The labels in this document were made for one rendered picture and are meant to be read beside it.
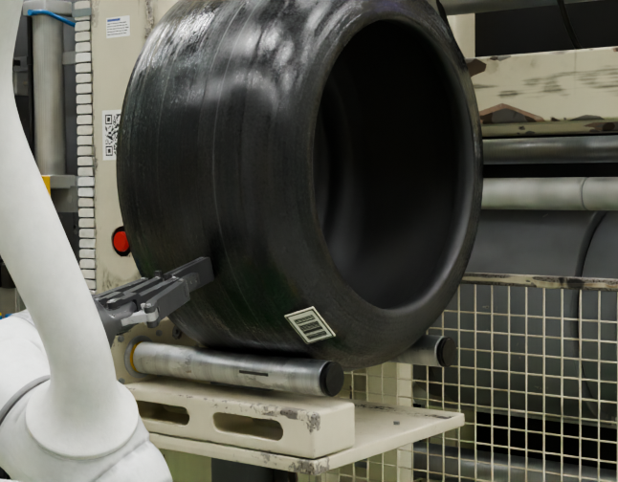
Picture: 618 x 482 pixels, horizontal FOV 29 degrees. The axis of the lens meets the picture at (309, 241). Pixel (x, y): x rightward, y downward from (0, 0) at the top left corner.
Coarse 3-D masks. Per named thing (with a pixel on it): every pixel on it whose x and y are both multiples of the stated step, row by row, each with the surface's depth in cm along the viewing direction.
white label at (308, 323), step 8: (296, 312) 147; (304, 312) 146; (312, 312) 146; (288, 320) 148; (296, 320) 147; (304, 320) 147; (312, 320) 147; (320, 320) 147; (296, 328) 149; (304, 328) 148; (312, 328) 148; (320, 328) 148; (328, 328) 148; (304, 336) 150; (312, 336) 150; (320, 336) 149; (328, 336) 149
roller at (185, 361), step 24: (144, 360) 168; (168, 360) 165; (192, 360) 162; (216, 360) 160; (240, 360) 158; (264, 360) 155; (288, 360) 154; (312, 360) 152; (240, 384) 159; (264, 384) 155; (288, 384) 152; (312, 384) 150; (336, 384) 151
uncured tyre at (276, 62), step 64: (192, 0) 157; (256, 0) 149; (320, 0) 148; (384, 0) 156; (192, 64) 148; (256, 64) 142; (320, 64) 146; (384, 64) 185; (448, 64) 169; (128, 128) 152; (192, 128) 145; (256, 128) 141; (320, 128) 191; (384, 128) 191; (448, 128) 184; (128, 192) 152; (192, 192) 145; (256, 192) 141; (320, 192) 192; (384, 192) 192; (448, 192) 185; (192, 256) 148; (256, 256) 143; (320, 256) 146; (384, 256) 188; (448, 256) 172; (192, 320) 157; (256, 320) 150; (384, 320) 158
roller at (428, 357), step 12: (432, 336) 174; (408, 348) 174; (420, 348) 173; (432, 348) 172; (444, 348) 172; (396, 360) 176; (408, 360) 175; (420, 360) 174; (432, 360) 172; (444, 360) 172
